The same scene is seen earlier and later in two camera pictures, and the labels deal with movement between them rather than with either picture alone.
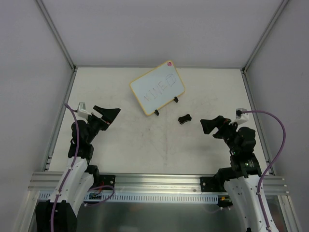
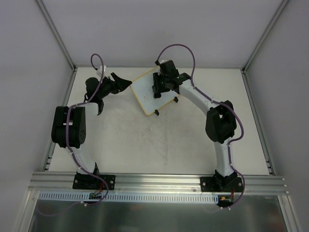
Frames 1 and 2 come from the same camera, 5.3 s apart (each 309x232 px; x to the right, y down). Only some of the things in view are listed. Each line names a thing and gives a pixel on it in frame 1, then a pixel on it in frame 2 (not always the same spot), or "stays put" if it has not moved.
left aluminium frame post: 56,34 stays put
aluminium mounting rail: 47,181 stays put
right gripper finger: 218,134 -> 157,95
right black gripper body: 222,127 -> 157,84
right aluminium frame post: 282,5 stays put
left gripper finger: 109,114 -> 122,84
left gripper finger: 105,112 -> 117,78
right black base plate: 212,184 stays put
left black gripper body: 100,120 -> 114,83
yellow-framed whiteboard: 157,87 stays put
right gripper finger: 209,125 -> 155,91
